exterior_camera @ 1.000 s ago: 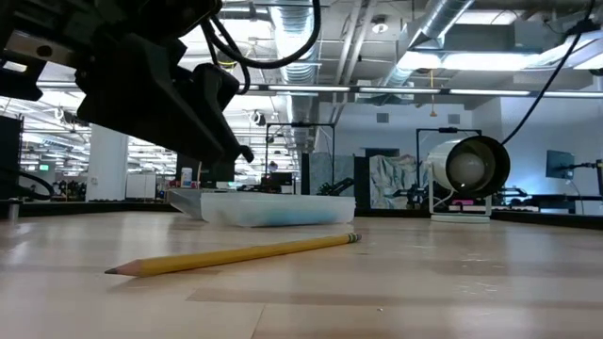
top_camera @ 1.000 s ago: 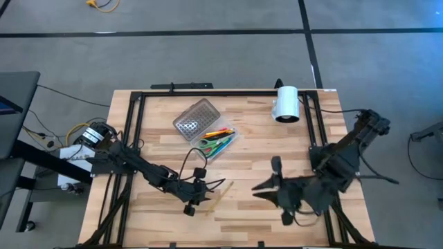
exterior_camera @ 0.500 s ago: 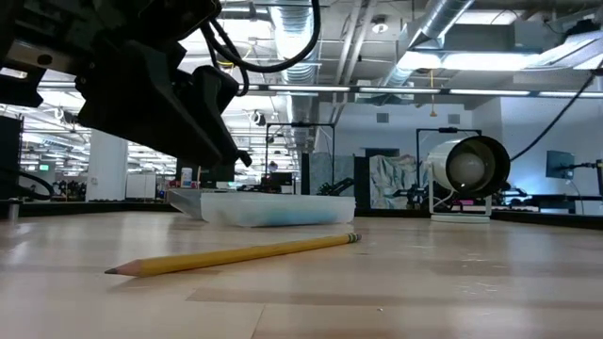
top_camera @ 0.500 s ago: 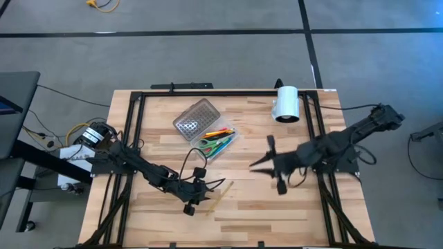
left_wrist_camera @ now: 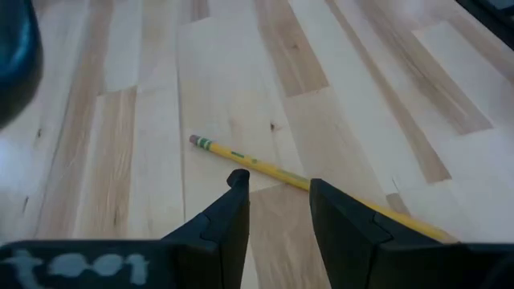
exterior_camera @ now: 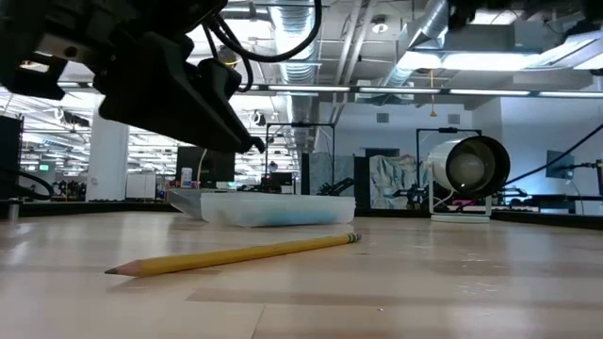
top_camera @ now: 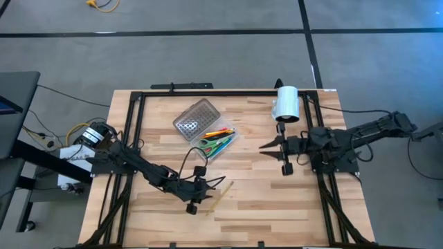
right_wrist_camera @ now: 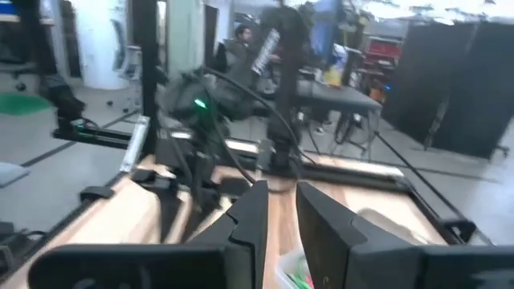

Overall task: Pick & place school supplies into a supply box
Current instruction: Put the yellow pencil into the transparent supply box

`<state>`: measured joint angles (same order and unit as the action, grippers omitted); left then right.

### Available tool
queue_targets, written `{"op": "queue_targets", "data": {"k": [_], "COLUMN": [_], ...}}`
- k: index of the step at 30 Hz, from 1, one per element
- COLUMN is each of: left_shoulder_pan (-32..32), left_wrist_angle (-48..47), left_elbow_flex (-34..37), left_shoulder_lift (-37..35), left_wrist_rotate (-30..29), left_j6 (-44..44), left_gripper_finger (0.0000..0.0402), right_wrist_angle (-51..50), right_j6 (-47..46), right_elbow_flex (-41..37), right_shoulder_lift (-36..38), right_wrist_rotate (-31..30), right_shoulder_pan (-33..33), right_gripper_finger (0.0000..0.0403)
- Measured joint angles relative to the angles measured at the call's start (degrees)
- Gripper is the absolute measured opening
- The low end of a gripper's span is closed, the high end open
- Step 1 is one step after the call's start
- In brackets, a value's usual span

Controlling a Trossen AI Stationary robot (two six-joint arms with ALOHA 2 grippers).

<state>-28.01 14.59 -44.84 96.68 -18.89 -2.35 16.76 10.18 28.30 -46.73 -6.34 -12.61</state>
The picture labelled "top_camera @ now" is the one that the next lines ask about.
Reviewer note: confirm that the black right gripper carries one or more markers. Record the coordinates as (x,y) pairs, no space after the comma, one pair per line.
(294,148)

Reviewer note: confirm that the yellow highlighter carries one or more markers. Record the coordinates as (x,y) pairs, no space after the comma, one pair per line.
(231,131)

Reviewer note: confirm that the grey desk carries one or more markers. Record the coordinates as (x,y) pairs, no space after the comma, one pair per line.
(17,103)

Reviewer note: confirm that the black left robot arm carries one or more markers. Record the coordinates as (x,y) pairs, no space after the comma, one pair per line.
(138,162)

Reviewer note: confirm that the black flat bar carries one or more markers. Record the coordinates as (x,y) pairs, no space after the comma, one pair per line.
(181,85)

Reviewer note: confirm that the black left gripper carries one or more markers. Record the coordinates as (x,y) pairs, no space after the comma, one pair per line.
(199,190)

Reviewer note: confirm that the black floor stand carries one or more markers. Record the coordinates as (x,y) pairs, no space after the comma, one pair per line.
(427,133)

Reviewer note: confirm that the blue multicolour click pen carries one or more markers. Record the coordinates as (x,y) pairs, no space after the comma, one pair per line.
(223,149)

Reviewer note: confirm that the black desk leg frame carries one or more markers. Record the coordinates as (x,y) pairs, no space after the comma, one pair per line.
(41,157)

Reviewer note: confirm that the yellow wooden pencil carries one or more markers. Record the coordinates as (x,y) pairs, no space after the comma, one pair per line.
(221,197)

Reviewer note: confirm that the laptop with blue screen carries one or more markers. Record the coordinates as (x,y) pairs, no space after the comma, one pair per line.
(8,105)

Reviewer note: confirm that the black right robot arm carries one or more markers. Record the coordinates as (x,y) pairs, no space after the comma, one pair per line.
(363,135)

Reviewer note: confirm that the white control box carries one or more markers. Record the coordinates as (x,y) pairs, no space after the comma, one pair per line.
(74,155)

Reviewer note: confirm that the black aluminium table frame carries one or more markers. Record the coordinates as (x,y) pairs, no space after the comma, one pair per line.
(225,93)

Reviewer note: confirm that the orange wooden pencil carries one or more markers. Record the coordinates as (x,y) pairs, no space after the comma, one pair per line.
(214,133)

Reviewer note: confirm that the clear plastic supply box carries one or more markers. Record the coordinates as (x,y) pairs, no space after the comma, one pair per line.
(194,119)

